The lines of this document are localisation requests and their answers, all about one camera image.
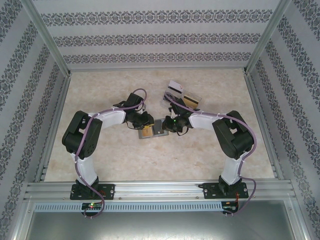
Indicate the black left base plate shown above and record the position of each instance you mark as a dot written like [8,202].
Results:
[107,191]

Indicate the controller circuit board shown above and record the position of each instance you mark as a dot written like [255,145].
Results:
[230,207]
[92,205]

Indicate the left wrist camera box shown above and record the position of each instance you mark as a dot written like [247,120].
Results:
[143,108]

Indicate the right controller circuit board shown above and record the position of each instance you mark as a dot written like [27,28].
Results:
[230,207]

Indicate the aluminium front rail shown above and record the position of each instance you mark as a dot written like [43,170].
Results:
[160,190]

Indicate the grey metal shelf panel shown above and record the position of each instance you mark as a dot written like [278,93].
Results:
[160,225]

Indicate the grey metal card holder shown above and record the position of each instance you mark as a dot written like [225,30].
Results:
[157,132]

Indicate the aluminium floor side rail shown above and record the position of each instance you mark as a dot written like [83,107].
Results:
[262,112]

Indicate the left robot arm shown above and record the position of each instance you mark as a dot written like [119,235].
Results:
[80,135]

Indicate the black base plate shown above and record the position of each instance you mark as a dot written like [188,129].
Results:
[211,191]
[107,191]

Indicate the white card black stripe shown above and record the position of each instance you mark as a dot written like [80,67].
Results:
[176,85]

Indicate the gold card black stripe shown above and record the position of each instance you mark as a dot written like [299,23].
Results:
[191,102]

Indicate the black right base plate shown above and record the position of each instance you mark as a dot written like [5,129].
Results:
[211,191]

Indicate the left controller circuit board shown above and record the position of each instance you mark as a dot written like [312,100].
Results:
[92,205]

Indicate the aluminium frame post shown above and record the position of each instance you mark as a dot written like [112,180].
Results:
[47,37]
[267,37]

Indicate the tan plastic card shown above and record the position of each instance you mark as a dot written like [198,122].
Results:
[147,132]

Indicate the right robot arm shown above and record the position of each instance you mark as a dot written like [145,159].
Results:
[232,135]

